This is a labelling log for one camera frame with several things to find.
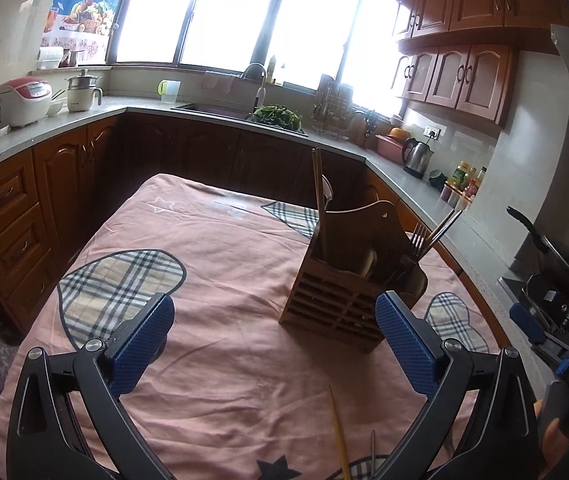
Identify fruit wall poster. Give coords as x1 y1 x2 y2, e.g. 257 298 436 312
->
39 0 133 69

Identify pink plastic container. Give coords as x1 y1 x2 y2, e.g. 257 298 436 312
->
375 127 411 164

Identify person's right hand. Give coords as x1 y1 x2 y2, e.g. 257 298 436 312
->
534 397 569 461

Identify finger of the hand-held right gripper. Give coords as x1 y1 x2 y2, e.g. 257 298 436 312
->
531 337 569 378
509 303 569 343

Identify wooden lower cabinets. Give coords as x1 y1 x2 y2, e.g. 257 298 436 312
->
0 112 405 336

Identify pink printed tablecloth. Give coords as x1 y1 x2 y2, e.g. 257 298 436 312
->
0 174 507 480

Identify kitchen sink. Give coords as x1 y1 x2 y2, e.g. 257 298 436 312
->
172 102 310 137

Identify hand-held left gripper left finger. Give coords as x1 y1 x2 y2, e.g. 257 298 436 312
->
7 292 175 480

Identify green vegetables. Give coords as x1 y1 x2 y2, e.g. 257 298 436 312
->
249 104 305 132

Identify white electric pot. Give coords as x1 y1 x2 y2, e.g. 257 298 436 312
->
66 69 104 113

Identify grey countertop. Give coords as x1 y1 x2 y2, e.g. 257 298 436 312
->
0 94 527 273

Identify kitchen faucet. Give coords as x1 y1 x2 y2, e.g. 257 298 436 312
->
242 62 269 112

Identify steel electric kettle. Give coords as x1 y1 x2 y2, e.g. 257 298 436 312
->
401 137 435 180

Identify pitcher with green lid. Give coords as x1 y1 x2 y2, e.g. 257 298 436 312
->
158 79 182 105

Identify black frying pan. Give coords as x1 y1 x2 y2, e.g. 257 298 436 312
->
507 205 569 292

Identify metal dish rack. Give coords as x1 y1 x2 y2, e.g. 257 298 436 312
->
311 74 361 142

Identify wooden utensil holder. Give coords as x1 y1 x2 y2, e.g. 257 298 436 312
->
279 199 430 342

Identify kitchen window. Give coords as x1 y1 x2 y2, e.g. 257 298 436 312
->
109 0 406 97

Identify red sauce bottle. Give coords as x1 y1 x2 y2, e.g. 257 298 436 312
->
464 166 487 199

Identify white and red rice cooker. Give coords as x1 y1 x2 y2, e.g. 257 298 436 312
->
0 77 54 129

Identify pink dish cloth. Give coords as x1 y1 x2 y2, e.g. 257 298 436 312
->
202 71 240 94

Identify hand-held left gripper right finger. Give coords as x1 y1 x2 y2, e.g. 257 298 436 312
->
374 290 547 480

